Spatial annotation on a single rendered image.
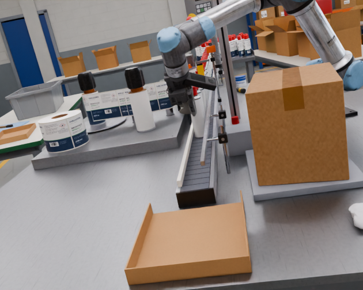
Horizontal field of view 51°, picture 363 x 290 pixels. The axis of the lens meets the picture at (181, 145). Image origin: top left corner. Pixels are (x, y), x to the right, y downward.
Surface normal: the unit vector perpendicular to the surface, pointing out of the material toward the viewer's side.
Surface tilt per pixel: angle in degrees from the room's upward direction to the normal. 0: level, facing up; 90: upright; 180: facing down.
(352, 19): 99
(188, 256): 0
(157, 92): 90
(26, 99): 95
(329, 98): 90
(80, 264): 0
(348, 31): 90
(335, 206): 0
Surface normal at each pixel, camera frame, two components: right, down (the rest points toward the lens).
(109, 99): -0.20, 0.34
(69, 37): 0.09, 0.29
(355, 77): 0.46, 0.29
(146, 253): -0.19, -0.93
